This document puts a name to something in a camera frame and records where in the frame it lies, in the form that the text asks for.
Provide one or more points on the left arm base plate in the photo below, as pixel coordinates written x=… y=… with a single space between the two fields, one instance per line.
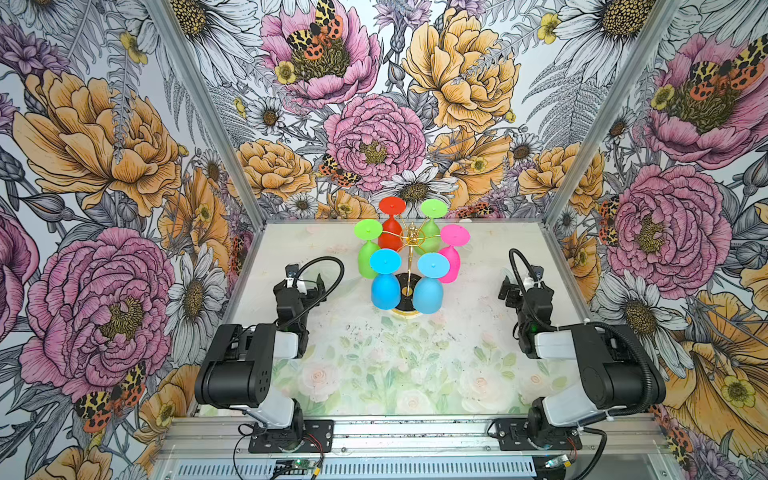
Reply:
x=309 y=436

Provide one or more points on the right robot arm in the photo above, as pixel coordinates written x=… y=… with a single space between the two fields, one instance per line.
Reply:
x=616 y=376

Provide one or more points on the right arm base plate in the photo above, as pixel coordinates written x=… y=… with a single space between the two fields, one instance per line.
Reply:
x=518 y=434

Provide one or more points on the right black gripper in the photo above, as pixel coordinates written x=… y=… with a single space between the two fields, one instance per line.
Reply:
x=545 y=291

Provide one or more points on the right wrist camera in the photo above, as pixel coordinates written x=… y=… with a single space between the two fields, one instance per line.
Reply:
x=533 y=277

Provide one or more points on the gold wire wine glass rack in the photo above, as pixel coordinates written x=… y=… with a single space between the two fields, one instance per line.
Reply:
x=410 y=237

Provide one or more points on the front left green wine glass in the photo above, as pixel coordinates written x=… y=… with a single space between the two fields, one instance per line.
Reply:
x=368 y=231

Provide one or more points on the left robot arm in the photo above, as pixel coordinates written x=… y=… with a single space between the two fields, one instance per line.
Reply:
x=236 y=373

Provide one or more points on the green wine glass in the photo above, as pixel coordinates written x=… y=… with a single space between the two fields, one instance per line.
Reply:
x=432 y=209
x=368 y=231

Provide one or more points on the white vent grille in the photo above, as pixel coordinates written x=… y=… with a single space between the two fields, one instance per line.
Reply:
x=368 y=468

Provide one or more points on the aluminium front rail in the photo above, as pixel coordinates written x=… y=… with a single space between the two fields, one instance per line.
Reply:
x=403 y=436

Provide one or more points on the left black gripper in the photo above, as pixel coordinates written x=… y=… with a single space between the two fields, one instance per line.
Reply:
x=288 y=288

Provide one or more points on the pink wine glass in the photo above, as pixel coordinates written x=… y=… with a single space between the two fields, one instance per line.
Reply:
x=453 y=236

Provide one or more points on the small green circuit board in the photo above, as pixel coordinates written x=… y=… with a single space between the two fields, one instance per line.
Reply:
x=296 y=467

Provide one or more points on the blue wine glass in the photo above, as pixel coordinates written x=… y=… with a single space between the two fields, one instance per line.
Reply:
x=385 y=288
x=428 y=293

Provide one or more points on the back green wine glass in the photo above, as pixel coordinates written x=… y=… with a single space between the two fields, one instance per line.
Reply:
x=432 y=209

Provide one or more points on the red wine glass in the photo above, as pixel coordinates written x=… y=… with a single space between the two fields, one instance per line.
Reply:
x=390 y=223

